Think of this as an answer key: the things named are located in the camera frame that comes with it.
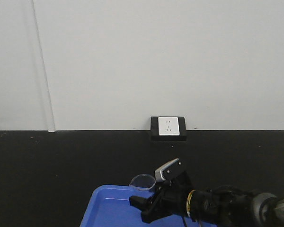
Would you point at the white wall socket black frame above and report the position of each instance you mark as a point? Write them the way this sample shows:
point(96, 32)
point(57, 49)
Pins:
point(168, 128)

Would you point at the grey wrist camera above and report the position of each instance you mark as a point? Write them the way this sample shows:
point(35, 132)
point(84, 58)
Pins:
point(169, 170)

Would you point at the blue plastic tray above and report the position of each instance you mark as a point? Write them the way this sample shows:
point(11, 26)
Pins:
point(109, 206)

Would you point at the clear glass beaker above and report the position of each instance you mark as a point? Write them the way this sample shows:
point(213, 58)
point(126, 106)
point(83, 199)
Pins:
point(143, 183)

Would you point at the white wall cable trunking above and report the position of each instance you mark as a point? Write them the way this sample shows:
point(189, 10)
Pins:
point(42, 77)

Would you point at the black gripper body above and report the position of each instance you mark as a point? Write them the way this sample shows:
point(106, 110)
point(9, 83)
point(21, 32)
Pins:
point(170, 198)

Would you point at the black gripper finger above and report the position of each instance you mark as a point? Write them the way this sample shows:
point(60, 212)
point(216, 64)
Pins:
point(149, 216)
point(140, 202)

